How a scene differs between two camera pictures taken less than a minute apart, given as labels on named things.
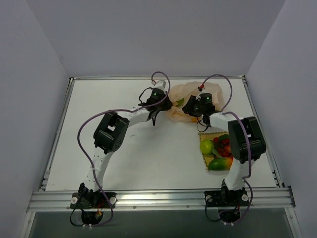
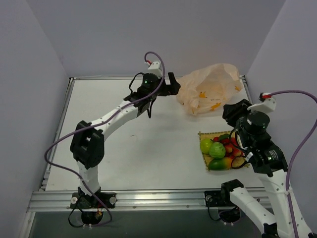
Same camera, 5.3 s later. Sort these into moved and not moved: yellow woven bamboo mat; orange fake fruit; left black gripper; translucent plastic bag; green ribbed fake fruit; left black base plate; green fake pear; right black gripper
Moved: green ribbed fake fruit; right black gripper; left black gripper; translucent plastic bag
Not moved: left black base plate; green fake pear; orange fake fruit; yellow woven bamboo mat
